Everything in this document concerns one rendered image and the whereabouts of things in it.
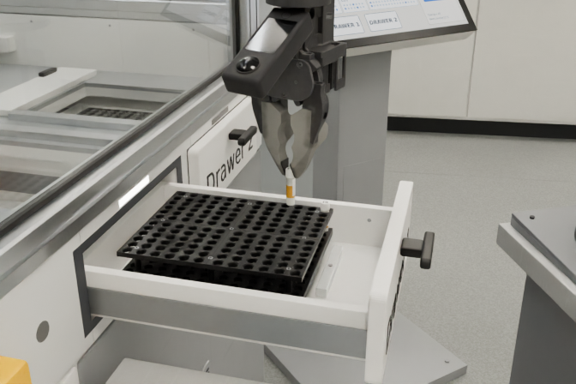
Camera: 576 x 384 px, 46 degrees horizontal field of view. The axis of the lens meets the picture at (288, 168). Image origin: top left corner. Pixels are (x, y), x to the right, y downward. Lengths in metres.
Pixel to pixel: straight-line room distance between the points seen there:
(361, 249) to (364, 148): 0.87
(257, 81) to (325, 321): 0.26
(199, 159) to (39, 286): 0.38
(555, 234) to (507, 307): 1.26
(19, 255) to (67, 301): 0.11
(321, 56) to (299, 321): 0.28
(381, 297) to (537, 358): 0.62
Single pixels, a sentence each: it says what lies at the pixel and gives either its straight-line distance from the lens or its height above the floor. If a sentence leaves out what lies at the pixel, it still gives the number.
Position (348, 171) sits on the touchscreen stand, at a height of 0.61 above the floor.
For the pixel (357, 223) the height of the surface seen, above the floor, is 0.87.
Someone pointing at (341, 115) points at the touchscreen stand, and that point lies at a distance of 1.70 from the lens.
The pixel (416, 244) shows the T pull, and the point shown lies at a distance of 0.79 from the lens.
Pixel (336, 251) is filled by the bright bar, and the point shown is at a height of 0.85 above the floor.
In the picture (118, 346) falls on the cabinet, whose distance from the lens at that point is 0.91.
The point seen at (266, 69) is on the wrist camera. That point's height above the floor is 1.13.
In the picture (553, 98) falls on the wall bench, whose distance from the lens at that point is 3.88.
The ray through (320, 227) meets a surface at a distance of 0.84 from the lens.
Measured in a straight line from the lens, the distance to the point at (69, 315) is 0.78.
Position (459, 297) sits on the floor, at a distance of 2.41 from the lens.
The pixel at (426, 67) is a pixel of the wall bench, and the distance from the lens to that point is 3.74.
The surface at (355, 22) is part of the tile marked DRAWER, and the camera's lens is 1.57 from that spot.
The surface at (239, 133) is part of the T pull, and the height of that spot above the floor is 0.91.
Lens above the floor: 1.29
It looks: 23 degrees down
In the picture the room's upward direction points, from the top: straight up
